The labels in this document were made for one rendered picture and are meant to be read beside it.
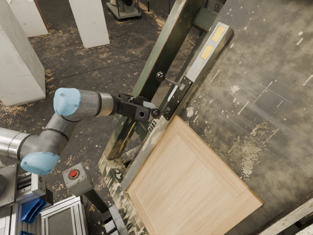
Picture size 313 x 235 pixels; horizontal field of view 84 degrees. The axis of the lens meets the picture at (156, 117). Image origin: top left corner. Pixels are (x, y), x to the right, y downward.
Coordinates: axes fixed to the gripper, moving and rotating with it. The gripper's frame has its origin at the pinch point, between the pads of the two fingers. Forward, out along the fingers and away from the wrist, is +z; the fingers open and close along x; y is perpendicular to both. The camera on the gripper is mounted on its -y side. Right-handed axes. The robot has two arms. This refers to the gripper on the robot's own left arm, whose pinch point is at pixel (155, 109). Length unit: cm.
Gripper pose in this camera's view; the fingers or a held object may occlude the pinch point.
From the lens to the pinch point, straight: 70.2
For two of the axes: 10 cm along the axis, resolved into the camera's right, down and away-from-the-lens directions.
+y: -6.7, -3.3, 6.7
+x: -2.5, 9.4, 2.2
